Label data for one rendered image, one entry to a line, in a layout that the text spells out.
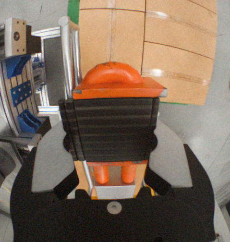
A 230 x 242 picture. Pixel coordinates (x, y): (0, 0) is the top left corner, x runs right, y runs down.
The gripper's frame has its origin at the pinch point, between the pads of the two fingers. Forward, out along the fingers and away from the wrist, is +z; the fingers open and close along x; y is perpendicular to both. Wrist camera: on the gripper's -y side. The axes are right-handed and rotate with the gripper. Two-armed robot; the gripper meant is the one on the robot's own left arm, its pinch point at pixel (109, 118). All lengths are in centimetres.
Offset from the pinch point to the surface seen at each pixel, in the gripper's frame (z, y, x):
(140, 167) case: 29, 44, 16
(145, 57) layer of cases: 68, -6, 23
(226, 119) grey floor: 122, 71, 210
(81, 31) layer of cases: 69, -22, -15
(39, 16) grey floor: 123, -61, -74
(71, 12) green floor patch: 123, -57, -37
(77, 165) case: 29, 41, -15
